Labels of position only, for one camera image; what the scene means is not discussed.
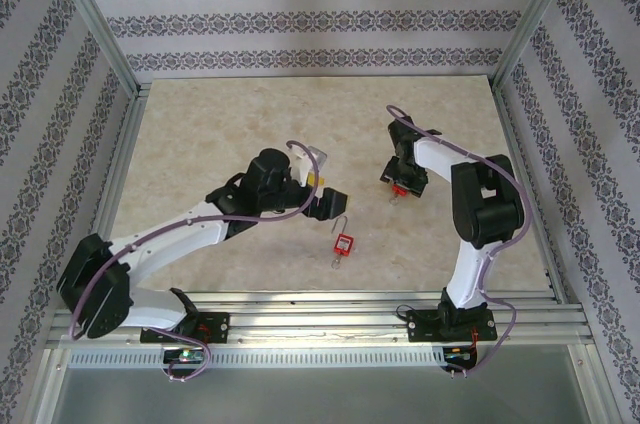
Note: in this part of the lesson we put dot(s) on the grey metal panel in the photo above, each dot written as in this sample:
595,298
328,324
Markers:
320,399

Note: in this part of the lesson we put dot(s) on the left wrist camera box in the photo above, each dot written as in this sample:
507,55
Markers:
302,164

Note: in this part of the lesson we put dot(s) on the red padlock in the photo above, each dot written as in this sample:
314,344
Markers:
343,244
399,189

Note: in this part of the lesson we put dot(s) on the ribbed aluminium base rail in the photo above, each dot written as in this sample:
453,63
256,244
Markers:
320,324

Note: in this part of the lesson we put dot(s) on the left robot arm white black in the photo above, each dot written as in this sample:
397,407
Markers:
170,239

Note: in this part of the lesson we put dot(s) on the aluminium side rail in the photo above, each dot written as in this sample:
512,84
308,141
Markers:
119,164
524,169

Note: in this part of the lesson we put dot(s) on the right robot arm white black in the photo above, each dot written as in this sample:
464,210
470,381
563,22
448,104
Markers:
467,274

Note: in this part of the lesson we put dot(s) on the aluminium frame bar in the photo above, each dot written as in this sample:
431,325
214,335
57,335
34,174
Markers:
50,384
587,384

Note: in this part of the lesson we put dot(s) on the aluminium frame post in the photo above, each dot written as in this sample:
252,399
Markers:
95,19
537,9

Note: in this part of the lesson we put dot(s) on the small metal key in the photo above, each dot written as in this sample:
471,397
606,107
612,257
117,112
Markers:
393,196
338,261

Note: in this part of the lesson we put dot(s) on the small circuit board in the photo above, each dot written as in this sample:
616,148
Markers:
457,354
185,355

